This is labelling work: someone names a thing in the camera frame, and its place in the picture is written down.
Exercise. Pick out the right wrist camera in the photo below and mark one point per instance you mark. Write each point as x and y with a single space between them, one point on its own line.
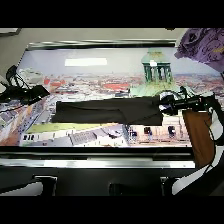
183 92

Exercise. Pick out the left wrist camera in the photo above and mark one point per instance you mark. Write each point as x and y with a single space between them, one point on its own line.
12 74

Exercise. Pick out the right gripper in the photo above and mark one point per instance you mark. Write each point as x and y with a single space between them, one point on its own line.
177 102

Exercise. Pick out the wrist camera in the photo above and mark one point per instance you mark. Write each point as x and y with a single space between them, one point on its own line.
12 74
183 92

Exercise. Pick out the silver frame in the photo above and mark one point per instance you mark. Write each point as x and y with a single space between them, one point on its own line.
83 163

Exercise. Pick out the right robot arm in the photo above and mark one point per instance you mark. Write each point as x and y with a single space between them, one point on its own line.
217 126

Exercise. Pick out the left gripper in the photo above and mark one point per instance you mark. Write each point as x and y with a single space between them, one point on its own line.
36 93

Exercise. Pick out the purple garment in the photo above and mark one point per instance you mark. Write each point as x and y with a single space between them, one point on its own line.
203 43

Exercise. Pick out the black shirt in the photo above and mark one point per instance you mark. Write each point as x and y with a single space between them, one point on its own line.
106 111

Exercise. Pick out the brown garment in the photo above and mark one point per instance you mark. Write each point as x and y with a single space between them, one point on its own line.
198 133

